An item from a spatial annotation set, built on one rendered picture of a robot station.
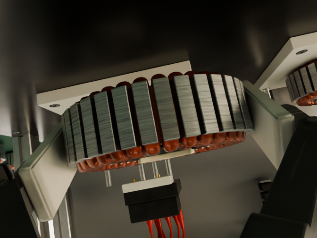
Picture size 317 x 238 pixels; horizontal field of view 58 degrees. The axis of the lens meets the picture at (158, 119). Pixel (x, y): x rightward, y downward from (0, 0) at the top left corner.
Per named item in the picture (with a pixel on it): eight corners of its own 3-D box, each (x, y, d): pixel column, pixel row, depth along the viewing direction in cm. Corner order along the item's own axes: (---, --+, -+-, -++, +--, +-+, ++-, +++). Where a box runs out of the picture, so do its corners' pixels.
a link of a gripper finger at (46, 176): (53, 221, 14) (38, 224, 14) (85, 155, 20) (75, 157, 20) (30, 167, 13) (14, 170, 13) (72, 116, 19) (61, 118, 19)
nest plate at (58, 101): (35, 93, 27) (37, 106, 27) (189, 59, 26) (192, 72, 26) (89, 119, 42) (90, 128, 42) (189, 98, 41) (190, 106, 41)
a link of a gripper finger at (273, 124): (277, 117, 12) (295, 114, 12) (236, 81, 19) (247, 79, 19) (282, 178, 13) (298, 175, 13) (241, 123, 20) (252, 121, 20)
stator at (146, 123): (18, 97, 13) (26, 179, 12) (262, 44, 12) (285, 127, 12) (95, 129, 24) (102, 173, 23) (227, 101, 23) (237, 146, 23)
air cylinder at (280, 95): (271, 88, 45) (280, 122, 44) (319, 78, 44) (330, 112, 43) (262, 96, 50) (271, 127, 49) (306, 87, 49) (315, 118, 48)
